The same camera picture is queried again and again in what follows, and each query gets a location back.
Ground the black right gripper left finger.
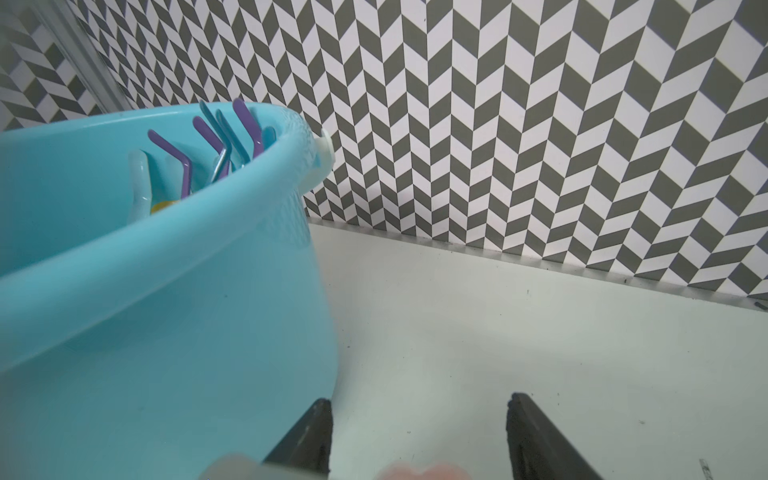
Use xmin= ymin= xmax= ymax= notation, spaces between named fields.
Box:
xmin=264 ymin=398 xmax=333 ymax=477

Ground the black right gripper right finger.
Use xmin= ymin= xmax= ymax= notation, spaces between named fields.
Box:
xmin=506 ymin=393 xmax=601 ymax=480

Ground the purple fork pink handle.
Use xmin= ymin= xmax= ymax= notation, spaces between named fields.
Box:
xmin=147 ymin=103 xmax=253 ymax=199

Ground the teal fork yellow handle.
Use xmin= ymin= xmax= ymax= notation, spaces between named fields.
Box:
xmin=193 ymin=98 xmax=277 ymax=185

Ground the light blue plastic bucket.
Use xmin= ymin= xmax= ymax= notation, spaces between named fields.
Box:
xmin=1 ymin=103 xmax=338 ymax=479

